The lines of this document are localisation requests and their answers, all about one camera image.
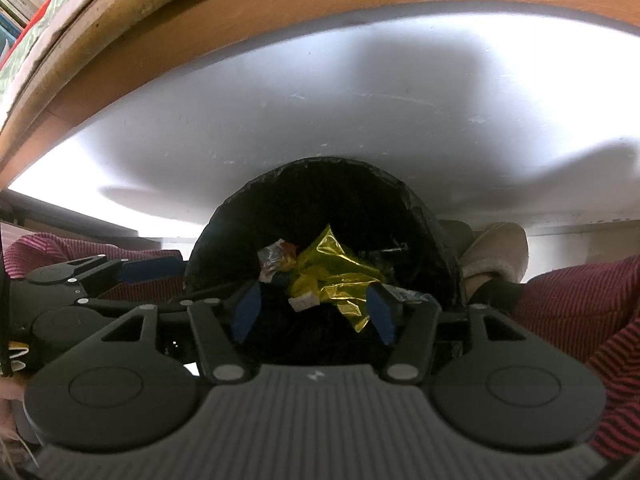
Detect red tray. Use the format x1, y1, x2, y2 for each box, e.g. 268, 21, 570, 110
15, 0, 53, 41

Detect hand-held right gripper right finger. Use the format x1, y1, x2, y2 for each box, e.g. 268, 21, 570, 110
366, 284, 526, 385

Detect red and white wrapper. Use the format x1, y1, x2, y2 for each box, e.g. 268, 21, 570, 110
256, 240, 301, 283

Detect white paper scrap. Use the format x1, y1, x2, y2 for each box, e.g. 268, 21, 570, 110
289, 294, 321, 314

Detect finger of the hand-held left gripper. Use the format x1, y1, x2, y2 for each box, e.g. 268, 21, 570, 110
70, 255, 184, 285
77, 280, 257, 312

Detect beige slipper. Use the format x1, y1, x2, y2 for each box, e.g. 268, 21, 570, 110
457, 221, 530, 286

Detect wooden table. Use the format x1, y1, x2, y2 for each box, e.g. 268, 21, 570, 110
0, 0, 640, 191

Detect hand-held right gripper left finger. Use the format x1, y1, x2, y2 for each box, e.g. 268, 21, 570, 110
100, 282, 262, 386

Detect trash bin with black bag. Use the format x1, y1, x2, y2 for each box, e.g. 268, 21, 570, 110
184, 156, 468, 367

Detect blue and white wrapper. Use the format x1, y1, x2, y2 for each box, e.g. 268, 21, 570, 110
382, 284, 438, 307

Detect person's right leg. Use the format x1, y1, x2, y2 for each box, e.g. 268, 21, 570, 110
467, 255, 640, 463

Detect large gold foil wrapper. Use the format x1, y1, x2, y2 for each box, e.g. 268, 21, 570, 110
287, 225, 383, 333

